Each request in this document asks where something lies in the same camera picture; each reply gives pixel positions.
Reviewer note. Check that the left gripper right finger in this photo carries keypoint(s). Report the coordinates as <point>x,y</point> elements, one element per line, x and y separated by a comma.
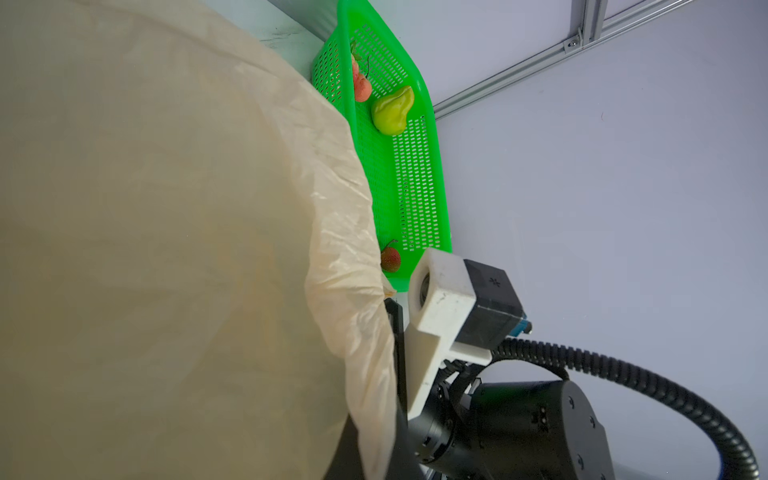
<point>404,463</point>

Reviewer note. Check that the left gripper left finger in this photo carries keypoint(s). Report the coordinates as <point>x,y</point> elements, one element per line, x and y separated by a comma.
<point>346,463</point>

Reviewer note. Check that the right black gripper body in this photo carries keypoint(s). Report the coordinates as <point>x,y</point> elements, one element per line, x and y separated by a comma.
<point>513,430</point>

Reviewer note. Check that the translucent beige plastic bag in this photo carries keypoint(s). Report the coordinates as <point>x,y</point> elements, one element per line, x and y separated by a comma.
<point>190,281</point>

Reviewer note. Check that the green fake pear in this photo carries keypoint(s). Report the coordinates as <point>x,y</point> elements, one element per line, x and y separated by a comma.
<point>389,113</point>

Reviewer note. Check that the small red fake cherry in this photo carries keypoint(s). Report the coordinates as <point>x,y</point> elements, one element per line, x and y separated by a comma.
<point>362,86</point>

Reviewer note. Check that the small dark red fruit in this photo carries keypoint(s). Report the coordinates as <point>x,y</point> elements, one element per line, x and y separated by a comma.
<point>390,257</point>

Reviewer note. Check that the green plastic basket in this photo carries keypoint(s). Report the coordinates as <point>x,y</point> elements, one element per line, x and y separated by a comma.
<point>404,172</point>

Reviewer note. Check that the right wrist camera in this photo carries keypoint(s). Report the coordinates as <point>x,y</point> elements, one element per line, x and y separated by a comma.
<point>458,309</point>

